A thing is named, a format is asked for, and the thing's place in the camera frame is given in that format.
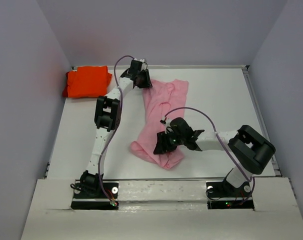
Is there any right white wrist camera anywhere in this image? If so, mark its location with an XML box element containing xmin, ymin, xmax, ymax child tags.
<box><xmin>160</xmin><ymin>119</ymin><xmax>173</xmax><ymax>134</ymax></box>

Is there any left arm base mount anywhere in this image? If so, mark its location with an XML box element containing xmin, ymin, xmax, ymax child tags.
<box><xmin>70</xmin><ymin>170</ymin><xmax>119</xmax><ymax>211</ymax></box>

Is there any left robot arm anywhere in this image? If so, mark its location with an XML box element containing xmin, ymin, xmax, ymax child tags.
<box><xmin>85</xmin><ymin>55</ymin><xmax>152</xmax><ymax>180</ymax></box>

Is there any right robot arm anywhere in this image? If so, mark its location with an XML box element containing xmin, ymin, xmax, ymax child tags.
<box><xmin>153</xmin><ymin>117</ymin><xmax>276</xmax><ymax>196</ymax></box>

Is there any aluminium table edge rail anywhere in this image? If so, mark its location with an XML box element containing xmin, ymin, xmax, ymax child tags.
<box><xmin>71</xmin><ymin>64</ymin><xmax>250</xmax><ymax>71</ymax></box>

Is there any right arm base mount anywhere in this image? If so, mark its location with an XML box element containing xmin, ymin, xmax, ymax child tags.
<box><xmin>205</xmin><ymin>178</ymin><xmax>256</xmax><ymax>210</ymax></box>

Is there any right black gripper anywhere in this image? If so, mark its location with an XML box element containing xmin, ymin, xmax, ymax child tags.
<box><xmin>153</xmin><ymin>129</ymin><xmax>185</xmax><ymax>155</ymax></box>

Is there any pink t-shirt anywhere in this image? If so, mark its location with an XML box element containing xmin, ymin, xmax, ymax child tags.
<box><xmin>128</xmin><ymin>78</ymin><xmax>190</xmax><ymax>171</ymax></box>

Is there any folded orange t-shirt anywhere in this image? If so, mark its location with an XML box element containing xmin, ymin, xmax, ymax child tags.
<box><xmin>62</xmin><ymin>66</ymin><xmax>113</xmax><ymax>99</ymax></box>

